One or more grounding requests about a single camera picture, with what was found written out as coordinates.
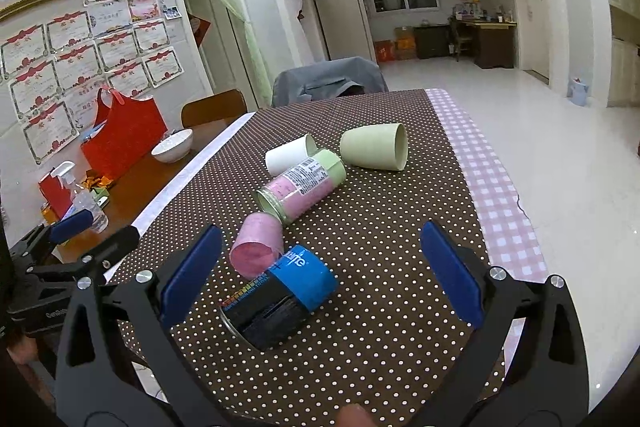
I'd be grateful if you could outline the light blue bin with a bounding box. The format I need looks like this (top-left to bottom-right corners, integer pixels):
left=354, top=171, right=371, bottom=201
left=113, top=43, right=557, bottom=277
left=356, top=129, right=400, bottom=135
left=567, top=78, right=589, bottom=107

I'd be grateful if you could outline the black blue CoolTowel can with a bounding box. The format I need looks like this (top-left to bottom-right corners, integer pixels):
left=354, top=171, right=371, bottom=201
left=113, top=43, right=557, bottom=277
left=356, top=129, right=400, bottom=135
left=219, top=245, right=338, bottom=352

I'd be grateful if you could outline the white paper cup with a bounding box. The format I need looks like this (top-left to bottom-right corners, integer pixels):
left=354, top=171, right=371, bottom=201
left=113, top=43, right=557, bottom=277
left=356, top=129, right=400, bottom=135
left=265, top=133, right=318, bottom=176

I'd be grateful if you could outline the white refrigerator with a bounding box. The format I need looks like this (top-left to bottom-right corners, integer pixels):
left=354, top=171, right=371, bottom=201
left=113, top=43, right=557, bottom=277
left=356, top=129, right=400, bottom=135
left=314, top=0, right=375, bottom=62

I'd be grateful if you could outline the white door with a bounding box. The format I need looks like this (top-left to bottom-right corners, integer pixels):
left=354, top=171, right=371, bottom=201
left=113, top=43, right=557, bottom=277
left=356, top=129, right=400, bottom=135
left=514, top=0, right=550, bottom=83

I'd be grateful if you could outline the grey covered chair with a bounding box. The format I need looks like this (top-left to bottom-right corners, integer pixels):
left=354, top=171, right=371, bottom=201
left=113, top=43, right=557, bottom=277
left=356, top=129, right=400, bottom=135
left=271, top=56, right=388, bottom=107

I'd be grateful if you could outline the clear spray bottle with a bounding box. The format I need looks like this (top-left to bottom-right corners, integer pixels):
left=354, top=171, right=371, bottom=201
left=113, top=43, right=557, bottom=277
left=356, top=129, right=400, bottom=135
left=51, top=160, right=108, bottom=233

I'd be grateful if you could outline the wooden chair back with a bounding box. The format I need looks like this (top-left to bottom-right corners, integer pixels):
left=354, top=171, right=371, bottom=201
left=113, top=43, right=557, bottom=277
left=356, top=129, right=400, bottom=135
left=181, top=89, right=247, bottom=128

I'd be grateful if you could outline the pink checked tablecloth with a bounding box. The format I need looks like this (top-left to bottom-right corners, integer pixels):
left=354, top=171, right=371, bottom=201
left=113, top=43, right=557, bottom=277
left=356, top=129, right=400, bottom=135
left=424, top=86, right=550, bottom=373

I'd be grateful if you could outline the dark wooden desk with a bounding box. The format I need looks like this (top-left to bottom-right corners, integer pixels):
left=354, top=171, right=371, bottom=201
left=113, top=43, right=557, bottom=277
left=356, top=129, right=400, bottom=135
left=449, top=17, right=518, bottom=69

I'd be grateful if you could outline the brown polka dot tablecloth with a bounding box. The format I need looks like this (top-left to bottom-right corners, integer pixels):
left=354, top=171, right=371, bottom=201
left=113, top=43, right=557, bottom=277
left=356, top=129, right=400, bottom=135
left=114, top=90, right=486, bottom=426

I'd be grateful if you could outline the pink paper cup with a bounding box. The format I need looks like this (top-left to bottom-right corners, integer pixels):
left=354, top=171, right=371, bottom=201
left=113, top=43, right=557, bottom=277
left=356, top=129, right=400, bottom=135
left=229, top=212, right=284, bottom=279

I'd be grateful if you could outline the white wall cabinet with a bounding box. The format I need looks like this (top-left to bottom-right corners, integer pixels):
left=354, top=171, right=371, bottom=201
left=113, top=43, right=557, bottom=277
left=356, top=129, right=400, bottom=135
left=590, top=0, right=639, bottom=107

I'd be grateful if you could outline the right hand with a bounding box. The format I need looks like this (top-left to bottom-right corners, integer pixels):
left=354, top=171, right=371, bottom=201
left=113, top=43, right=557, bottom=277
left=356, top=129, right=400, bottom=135
left=335, top=404, right=376, bottom=427

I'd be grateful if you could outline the red felt bag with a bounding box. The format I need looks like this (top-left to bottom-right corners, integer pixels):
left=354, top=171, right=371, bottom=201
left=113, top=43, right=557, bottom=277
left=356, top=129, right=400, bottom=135
left=80, top=88, right=167, bottom=181

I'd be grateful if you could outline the light green cup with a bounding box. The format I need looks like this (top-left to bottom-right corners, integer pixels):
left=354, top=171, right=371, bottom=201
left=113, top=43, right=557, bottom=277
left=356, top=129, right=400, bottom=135
left=340, top=124, right=408, bottom=171

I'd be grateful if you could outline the white ceramic bowl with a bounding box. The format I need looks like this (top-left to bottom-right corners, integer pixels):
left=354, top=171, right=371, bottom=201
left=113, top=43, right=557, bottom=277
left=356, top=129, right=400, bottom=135
left=151, top=129, right=193, bottom=164

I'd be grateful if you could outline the red box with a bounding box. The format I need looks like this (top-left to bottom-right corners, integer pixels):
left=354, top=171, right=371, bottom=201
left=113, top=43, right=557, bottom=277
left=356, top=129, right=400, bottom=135
left=38, top=172, right=72, bottom=220

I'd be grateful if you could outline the pink green labelled canister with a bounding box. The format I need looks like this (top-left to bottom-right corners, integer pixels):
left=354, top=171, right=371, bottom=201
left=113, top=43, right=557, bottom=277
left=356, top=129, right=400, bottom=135
left=256, top=150, right=346, bottom=225

